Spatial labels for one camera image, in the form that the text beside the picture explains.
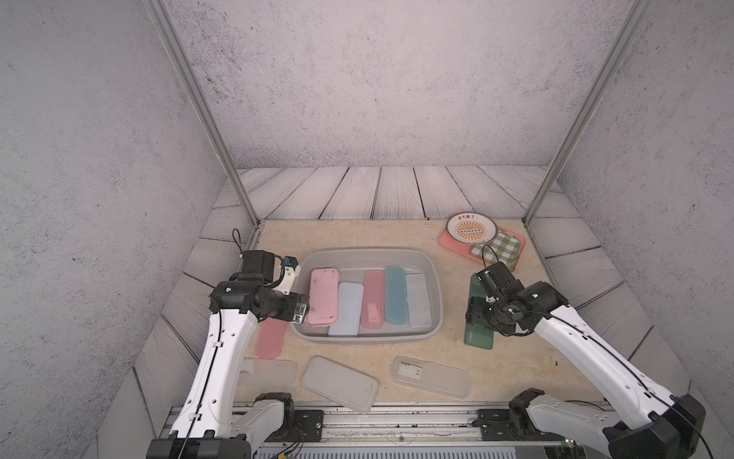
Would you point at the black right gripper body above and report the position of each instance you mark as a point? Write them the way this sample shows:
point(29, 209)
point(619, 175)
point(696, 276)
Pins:
point(487, 315)

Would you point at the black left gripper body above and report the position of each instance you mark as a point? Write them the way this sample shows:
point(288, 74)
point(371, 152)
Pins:
point(285, 306)

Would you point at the dark pink case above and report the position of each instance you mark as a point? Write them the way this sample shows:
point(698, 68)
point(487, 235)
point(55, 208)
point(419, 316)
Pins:
point(270, 339)

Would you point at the dark green pencil case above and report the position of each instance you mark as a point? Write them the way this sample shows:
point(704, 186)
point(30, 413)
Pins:
point(476, 335)

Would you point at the pale pink pencil case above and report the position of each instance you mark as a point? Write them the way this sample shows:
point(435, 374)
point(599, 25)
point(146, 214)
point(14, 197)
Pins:
point(323, 297)

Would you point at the light blue pencil case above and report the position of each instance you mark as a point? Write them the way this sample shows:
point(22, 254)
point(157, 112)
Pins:
point(350, 296)

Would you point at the grey plastic storage box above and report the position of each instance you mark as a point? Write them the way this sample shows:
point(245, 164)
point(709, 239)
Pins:
point(353, 265)

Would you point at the clear case with label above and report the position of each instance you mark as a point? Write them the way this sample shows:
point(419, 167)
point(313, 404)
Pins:
point(431, 377)

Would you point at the grey pencil case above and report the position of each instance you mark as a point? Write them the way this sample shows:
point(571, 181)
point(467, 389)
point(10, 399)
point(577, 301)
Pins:
point(340, 384)

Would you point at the translucent pink pencil case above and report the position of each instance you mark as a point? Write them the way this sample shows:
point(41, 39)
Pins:
point(373, 301)

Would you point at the teal pencil case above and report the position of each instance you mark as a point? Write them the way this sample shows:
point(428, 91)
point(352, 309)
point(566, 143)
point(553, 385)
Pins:
point(396, 307)

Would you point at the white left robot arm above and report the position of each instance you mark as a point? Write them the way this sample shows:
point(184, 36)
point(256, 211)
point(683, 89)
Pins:
point(206, 426)

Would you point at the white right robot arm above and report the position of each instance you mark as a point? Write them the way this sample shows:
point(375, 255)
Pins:
point(646, 419)

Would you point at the green checkered cloth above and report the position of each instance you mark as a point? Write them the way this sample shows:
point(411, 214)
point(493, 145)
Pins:
point(503, 248)

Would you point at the pink serving tray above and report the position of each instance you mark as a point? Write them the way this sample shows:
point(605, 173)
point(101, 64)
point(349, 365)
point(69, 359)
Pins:
point(447, 242)

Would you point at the orange patterned plate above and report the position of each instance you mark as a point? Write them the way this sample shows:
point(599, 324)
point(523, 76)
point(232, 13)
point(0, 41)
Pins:
point(471, 228)

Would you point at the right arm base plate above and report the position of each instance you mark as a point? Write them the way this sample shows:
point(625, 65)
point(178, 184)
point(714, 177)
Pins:
point(506, 425)

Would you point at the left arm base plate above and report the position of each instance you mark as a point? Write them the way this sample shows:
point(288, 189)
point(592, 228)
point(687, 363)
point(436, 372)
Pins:
point(305, 425)

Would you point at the aluminium front rail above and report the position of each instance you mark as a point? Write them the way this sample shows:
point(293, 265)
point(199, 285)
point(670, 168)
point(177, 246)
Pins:
point(395, 423)

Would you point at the aluminium frame post left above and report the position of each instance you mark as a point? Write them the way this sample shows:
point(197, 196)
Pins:
point(176, 53)

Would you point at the aluminium frame post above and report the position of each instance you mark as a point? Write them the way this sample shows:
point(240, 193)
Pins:
point(176, 53)
point(631, 27)

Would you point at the aluminium frame post right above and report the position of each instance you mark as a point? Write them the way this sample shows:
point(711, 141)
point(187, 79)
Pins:
point(631, 27)

